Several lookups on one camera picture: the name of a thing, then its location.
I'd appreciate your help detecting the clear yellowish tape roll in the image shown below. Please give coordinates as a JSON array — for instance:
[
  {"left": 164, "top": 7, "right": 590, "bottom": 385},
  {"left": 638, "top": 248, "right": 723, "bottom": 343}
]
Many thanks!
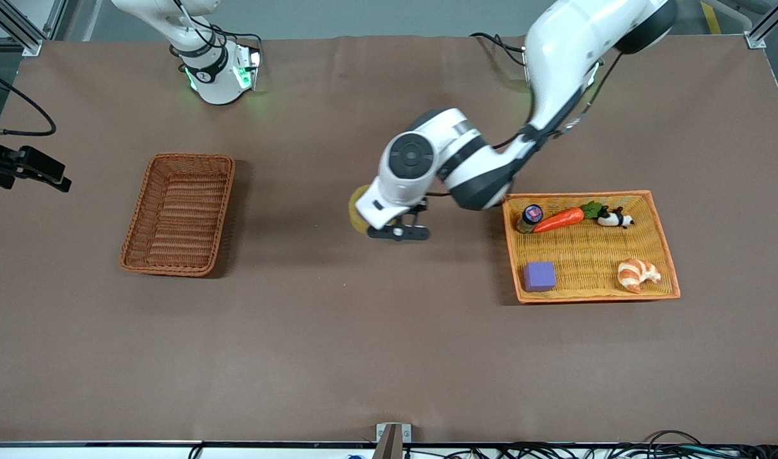
[{"left": 348, "top": 185, "right": 372, "bottom": 236}]

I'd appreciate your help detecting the brown wicker basket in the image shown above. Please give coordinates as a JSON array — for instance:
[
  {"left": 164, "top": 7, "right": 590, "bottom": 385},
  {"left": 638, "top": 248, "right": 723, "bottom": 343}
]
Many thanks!
[{"left": 120, "top": 152, "right": 236, "bottom": 278}]

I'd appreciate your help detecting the orange wicker basket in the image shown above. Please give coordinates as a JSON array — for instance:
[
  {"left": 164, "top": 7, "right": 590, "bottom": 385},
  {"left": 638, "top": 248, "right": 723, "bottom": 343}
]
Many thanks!
[{"left": 501, "top": 190, "right": 682, "bottom": 305}]

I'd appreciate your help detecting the small dark capped bottle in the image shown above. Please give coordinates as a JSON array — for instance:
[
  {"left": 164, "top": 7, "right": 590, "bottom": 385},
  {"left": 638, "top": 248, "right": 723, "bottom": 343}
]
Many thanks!
[{"left": 516, "top": 204, "right": 545, "bottom": 235}]

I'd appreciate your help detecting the purple foam block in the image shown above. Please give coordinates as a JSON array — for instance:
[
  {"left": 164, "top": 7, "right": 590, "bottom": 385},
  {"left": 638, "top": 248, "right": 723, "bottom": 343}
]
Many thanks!
[{"left": 523, "top": 261, "right": 558, "bottom": 293}]

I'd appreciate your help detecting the orange toy carrot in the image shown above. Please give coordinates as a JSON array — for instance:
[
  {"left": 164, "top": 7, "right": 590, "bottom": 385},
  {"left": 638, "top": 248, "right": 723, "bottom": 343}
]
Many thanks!
[{"left": 532, "top": 201, "right": 610, "bottom": 234}]

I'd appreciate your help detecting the black white panda toy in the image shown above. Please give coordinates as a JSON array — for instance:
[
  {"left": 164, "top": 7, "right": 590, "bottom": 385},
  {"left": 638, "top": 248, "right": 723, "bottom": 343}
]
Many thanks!
[{"left": 597, "top": 206, "right": 635, "bottom": 229}]

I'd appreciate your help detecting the toy croissant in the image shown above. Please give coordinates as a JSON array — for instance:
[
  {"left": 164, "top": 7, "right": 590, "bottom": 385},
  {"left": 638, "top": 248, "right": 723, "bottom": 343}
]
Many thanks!
[{"left": 617, "top": 258, "right": 663, "bottom": 295}]

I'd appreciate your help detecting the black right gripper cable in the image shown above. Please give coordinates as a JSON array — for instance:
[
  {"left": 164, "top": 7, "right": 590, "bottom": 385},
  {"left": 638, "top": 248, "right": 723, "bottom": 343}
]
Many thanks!
[{"left": 0, "top": 63, "right": 57, "bottom": 137}]

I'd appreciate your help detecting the black left base cable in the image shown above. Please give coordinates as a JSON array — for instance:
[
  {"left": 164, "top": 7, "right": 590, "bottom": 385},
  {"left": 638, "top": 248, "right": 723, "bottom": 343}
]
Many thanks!
[{"left": 470, "top": 32, "right": 530, "bottom": 68}]

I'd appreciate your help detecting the black base cable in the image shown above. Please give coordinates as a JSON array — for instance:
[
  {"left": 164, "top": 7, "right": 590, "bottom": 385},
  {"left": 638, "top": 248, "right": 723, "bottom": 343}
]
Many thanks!
[
  {"left": 470, "top": 32, "right": 530, "bottom": 68},
  {"left": 171, "top": 0, "right": 264, "bottom": 59}
]

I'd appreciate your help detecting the long black left gripper cable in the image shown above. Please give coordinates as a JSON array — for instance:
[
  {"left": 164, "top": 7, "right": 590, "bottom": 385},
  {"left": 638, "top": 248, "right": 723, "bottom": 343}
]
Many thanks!
[{"left": 558, "top": 54, "right": 623, "bottom": 138}]

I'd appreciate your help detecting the grey metal bracket plate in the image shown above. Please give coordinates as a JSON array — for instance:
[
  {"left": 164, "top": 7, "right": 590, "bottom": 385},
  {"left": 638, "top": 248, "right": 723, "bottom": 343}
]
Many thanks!
[{"left": 376, "top": 423, "right": 413, "bottom": 444}]

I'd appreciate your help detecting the black right base cable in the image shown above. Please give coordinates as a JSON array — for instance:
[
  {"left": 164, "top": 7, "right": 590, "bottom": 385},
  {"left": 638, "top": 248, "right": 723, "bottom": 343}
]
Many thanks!
[{"left": 171, "top": 0, "right": 264, "bottom": 59}]

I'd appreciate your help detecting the brown post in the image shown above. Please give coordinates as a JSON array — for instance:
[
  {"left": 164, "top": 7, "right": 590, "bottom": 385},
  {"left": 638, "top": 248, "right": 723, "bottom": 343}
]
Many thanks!
[{"left": 371, "top": 426, "right": 404, "bottom": 459}]

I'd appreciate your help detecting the black cable bundle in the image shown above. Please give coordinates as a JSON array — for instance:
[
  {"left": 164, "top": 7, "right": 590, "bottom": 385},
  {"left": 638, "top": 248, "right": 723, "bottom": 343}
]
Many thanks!
[{"left": 405, "top": 430, "right": 778, "bottom": 459}]

